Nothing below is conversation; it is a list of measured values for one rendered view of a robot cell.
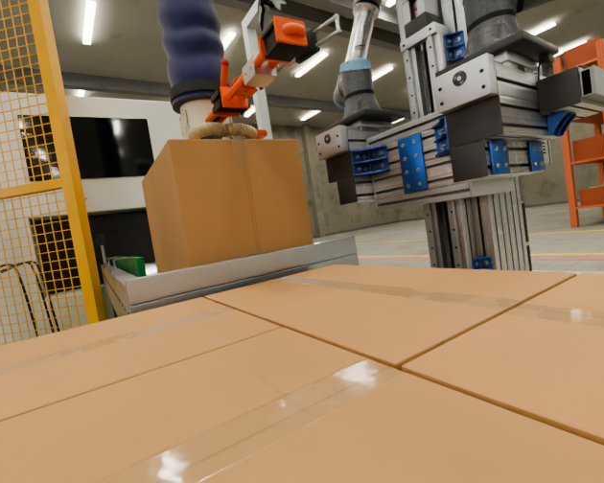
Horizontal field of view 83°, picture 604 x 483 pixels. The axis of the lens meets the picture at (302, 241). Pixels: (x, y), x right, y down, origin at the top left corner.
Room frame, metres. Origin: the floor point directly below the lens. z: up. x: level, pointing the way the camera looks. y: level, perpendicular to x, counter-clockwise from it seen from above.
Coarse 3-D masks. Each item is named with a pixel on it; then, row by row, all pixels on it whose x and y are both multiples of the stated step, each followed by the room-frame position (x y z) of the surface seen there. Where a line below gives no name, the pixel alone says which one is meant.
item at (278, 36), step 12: (276, 24) 0.71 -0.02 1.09; (264, 36) 0.77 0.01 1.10; (276, 36) 0.71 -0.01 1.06; (288, 36) 0.72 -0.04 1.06; (264, 48) 0.78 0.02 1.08; (276, 48) 0.74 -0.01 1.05; (288, 48) 0.75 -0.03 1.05; (300, 48) 0.76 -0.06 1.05; (276, 60) 0.80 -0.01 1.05; (288, 60) 0.80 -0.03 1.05
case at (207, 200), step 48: (192, 144) 0.93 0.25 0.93; (240, 144) 1.00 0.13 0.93; (288, 144) 1.09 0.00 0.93; (144, 192) 1.38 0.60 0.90; (192, 192) 0.92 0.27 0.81; (240, 192) 0.99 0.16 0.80; (288, 192) 1.07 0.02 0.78; (192, 240) 0.91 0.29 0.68; (240, 240) 0.98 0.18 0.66; (288, 240) 1.06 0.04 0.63
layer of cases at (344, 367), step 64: (128, 320) 0.65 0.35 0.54; (192, 320) 0.57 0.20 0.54; (256, 320) 0.51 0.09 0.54; (320, 320) 0.46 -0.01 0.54; (384, 320) 0.41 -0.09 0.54; (448, 320) 0.38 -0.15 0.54; (512, 320) 0.35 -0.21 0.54; (576, 320) 0.33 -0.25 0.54; (0, 384) 0.40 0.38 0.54; (64, 384) 0.36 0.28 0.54; (128, 384) 0.34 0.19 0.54; (192, 384) 0.31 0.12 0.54; (256, 384) 0.29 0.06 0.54; (320, 384) 0.27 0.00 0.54; (384, 384) 0.26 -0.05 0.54; (448, 384) 0.25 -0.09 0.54; (512, 384) 0.23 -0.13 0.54; (576, 384) 0.22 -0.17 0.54; (0, 448) 0.25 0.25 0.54; (64, 448) 0.24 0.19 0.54; (128, 448) 0.23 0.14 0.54; (192, 448) 0.21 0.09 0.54; (256, 448) 0.20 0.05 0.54; (320, 448) 0.20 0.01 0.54; (384, 448) 0.19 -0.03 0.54; (448, 448) 0.18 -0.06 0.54; (512, 448) 0.17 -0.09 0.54; (576, 448) 0.17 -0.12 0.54
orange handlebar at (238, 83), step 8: (288, 24) 0.71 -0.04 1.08; (296, 24) 0.72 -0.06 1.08; (288, 32) 0.72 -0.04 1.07; (296, 32) 0.72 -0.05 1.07; (304, 32) 0.73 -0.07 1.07; (256, 64) 0.83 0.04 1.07; (272, 64) 0.85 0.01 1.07; (240, 80) 0.92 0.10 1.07; (232, 88) 0.96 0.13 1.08; (240, 88) 0.94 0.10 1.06; (248, 88) 0.95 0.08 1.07; (232, 96) 0.99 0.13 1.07; (240, 96) 0.99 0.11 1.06; (248, 96) 1.00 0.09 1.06; (208, 120) 1.17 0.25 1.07; (224, 120) 1.19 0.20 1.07; (264, 136) 1.47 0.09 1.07
